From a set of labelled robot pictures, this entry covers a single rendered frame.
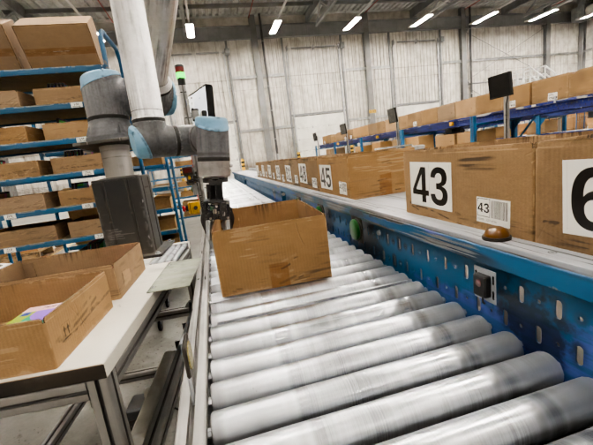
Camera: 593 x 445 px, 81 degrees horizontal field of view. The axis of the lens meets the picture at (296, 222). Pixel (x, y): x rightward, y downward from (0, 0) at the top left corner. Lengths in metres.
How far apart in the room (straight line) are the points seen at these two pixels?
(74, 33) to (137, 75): 1.59
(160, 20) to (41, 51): 1.46
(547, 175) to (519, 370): 0.29
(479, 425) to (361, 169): 1.02
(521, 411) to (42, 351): 0.75
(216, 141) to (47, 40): 1.87
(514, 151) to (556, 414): 0.39
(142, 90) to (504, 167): 0.89
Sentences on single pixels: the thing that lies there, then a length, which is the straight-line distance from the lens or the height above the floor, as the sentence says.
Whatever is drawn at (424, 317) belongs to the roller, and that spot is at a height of 0.74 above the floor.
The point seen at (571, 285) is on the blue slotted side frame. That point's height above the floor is 0.86.
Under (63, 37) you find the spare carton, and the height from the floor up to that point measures 1.92.
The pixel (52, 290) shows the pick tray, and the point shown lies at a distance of 1.08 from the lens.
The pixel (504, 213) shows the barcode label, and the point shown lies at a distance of 0.72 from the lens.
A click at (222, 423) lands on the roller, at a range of 0.53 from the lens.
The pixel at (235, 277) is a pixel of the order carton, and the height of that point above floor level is 0.80.
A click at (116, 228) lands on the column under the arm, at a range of 1.54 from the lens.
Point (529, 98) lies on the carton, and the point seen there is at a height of 1.49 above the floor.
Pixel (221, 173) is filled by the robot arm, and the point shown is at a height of 1.05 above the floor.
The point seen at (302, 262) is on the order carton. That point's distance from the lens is 0.90.
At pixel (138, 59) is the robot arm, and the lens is 1.10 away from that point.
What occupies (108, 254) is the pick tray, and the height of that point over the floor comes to 0.82.
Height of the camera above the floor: 1.08
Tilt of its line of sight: 11 degrees down
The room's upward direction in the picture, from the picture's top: 7 degrees counter-clockwise
